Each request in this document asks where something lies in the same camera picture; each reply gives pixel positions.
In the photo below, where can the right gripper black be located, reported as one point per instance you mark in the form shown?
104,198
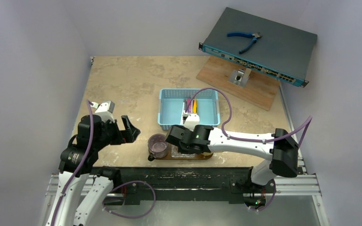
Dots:
175,135

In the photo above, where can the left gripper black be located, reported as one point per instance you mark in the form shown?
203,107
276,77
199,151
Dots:
128,135

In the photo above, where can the brown wooden oval tray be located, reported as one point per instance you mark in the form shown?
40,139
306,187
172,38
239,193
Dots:
199,157

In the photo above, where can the purple translucent cup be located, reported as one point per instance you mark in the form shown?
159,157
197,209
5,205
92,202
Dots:
157,147

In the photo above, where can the yellow toothbrush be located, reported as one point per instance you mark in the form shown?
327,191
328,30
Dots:
194,106

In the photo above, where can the light blue plastic basket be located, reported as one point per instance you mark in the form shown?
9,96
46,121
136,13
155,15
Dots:
171,104

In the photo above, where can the yellow mug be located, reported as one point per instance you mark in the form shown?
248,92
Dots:
207,153

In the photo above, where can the clear plastic box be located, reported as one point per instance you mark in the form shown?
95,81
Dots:
177,155

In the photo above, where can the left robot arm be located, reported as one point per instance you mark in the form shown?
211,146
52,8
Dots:
94,132

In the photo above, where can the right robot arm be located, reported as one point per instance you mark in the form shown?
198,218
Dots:
278,150

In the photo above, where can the light wooden board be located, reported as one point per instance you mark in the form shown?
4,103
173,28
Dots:
260,89

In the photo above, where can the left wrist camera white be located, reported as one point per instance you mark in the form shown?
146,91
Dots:
104,110

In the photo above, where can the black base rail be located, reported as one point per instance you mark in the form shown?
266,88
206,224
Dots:
211,184

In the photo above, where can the metal bracket stand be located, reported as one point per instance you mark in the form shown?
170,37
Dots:
240,77

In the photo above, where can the grey network switch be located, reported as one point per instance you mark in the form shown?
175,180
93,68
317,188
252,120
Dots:
274,49

